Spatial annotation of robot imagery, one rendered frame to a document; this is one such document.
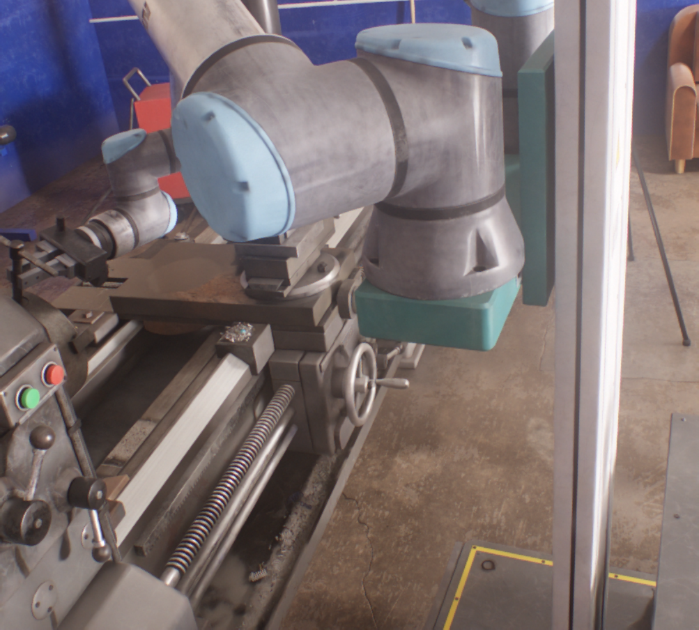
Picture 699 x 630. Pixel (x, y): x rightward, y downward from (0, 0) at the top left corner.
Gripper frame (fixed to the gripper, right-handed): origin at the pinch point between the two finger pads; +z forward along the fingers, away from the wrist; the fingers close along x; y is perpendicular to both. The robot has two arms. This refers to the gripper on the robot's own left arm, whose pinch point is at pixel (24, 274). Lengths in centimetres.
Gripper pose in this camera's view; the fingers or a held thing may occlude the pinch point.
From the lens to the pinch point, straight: 150.3
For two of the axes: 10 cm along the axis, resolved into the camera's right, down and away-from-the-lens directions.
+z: -5.5, 3.8, -7.4
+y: 1.8, -8.1, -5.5
